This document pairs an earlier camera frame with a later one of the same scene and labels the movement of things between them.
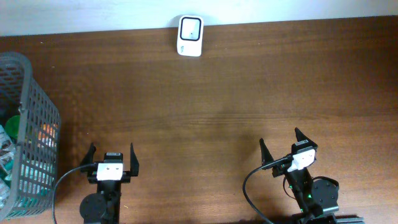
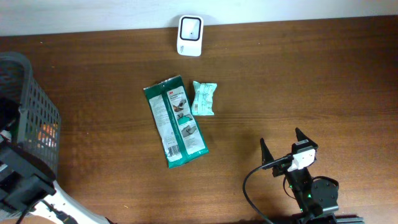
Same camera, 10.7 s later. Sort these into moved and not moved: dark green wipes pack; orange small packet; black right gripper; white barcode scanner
Moved: dark green wipes pack
Not moved: black right gripper; white barcode scanner; orange small packet
